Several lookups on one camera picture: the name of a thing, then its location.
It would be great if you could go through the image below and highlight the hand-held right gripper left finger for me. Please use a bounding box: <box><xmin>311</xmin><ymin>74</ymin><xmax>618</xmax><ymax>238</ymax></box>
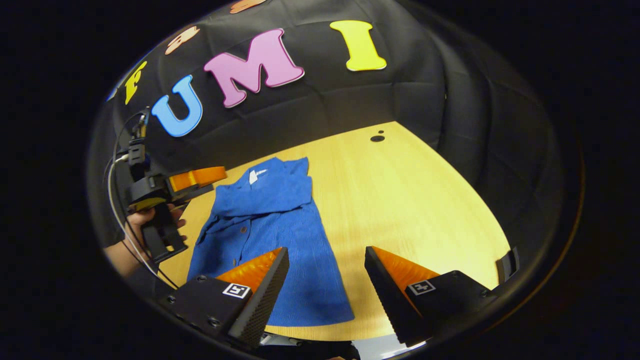
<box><xmin>157</xmin><ymin>246</ymin><xmax>291</xmax><ymax>350</ymax></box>

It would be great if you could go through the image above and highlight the blue button-up shirt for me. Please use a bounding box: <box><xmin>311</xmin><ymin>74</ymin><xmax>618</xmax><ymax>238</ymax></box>
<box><xmin>186</xmin><ymin>156</ymin><xmax>356</xmax><ymax>327</ymax></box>

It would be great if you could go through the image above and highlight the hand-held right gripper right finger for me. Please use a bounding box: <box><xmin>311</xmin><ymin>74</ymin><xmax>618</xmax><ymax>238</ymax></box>
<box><xmin>364</xmin><ymin>245</ymin><xmax>493</xmax><ymax>348</ymax></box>

